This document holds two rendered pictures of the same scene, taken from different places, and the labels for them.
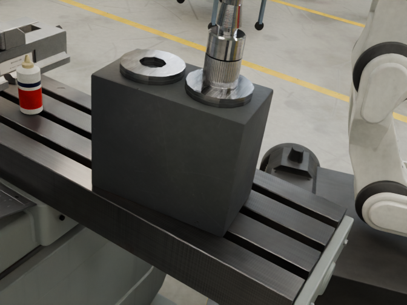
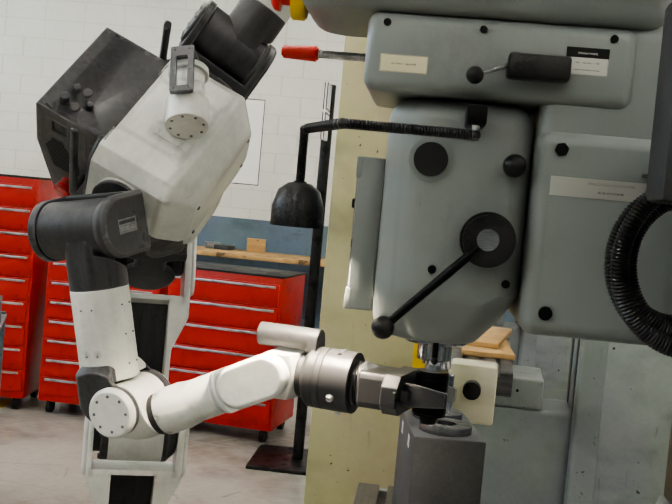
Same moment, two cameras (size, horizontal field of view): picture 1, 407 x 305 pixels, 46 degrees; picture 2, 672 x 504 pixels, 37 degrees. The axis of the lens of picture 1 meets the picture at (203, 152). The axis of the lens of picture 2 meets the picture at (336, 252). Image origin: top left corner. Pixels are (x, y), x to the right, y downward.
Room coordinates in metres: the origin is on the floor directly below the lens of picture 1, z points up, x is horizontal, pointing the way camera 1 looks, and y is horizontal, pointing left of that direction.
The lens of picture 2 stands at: (1.43, 1.58, 1.49)
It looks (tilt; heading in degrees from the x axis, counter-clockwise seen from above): 3 degrees down; 248
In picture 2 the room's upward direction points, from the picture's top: 5 degrees clockwise
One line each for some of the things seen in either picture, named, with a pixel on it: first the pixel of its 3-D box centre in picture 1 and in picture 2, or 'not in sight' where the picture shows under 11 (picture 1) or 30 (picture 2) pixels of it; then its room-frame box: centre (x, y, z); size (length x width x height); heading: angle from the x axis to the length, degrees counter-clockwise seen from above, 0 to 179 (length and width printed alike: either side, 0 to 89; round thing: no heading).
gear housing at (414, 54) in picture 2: not in sight; (492, 71); (0.74, 0.36, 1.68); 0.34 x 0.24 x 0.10; 153
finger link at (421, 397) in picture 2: not in sight; (423, 398); (0.80, 0.37, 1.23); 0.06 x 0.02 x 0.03; 138
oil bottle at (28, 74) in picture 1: (29, 83); not in sight; (0.76, 0.33, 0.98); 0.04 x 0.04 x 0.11
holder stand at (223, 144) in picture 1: (178, 135); (436, 472); (0.59, 0.04, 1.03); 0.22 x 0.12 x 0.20; 70
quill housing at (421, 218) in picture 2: not in sight; (450, 223); (0.77, 0.35, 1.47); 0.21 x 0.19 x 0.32; 63
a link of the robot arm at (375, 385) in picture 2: not in sight; (368, 386); (0.85, 0.28, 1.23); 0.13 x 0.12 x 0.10; 48
